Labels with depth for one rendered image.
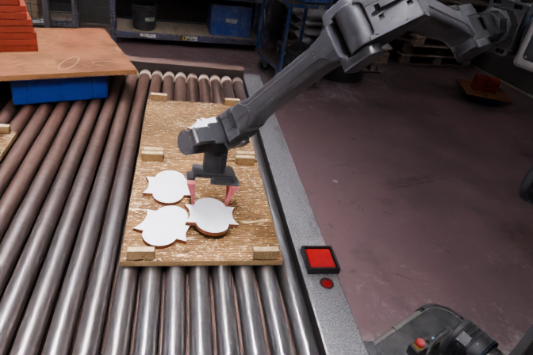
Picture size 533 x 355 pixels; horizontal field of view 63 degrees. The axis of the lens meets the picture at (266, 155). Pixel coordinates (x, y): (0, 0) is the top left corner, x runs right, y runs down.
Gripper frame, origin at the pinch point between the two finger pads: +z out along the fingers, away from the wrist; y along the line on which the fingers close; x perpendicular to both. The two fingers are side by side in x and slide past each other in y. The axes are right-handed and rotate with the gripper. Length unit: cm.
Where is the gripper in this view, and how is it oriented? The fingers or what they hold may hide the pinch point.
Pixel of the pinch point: (208, 203)
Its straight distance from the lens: 111.0
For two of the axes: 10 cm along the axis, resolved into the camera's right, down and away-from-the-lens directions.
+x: -2.2, -3.4, 9.2
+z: -1.6, 9.4, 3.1
